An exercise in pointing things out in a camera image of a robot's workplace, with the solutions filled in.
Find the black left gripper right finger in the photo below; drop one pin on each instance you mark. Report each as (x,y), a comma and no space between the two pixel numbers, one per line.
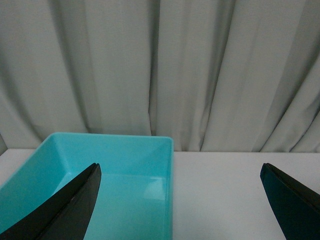
(295,206)

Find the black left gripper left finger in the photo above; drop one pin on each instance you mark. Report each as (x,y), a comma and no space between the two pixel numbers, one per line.
(65,215)

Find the turquoise plastic storage bin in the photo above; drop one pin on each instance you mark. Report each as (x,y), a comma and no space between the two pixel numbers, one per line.
(135,197)

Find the grey-white curtain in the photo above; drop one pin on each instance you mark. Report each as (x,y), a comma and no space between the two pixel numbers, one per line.
(214,75)

